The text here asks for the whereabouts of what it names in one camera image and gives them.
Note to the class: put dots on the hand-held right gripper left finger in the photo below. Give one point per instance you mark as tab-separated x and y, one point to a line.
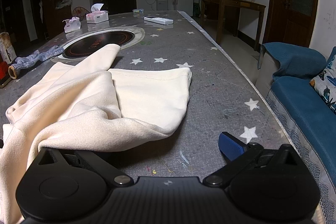
105	170

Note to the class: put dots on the blue grey rolled cloth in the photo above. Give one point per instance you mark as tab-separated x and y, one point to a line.
39	56

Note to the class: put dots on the white printed bag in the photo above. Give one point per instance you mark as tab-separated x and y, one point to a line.
7	48

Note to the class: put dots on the blue sofa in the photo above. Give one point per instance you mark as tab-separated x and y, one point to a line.
302	103

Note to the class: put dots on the white remote control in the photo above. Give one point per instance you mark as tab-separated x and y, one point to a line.
158	20

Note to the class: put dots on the large butterfly print cushion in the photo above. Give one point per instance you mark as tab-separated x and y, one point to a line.
326	82

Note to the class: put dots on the grey star-printed table cover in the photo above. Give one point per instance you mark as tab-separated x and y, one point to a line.
210	82

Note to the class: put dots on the black phone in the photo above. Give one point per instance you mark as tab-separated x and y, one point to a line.
5	83

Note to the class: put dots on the cream pants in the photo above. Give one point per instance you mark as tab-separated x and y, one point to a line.
86	108

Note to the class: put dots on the dark wooden side desk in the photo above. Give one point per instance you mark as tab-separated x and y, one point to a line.
236	5

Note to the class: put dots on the large pink-white tissue box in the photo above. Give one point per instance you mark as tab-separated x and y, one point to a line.
97	17

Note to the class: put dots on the round black induction cooktop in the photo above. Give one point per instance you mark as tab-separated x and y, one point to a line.
99	41

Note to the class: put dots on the round floor fan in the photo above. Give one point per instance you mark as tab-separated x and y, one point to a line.
79	14

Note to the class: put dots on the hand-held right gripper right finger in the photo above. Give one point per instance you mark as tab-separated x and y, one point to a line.
231	145

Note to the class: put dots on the small pink tissue pack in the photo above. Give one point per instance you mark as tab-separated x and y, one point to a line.
71	26

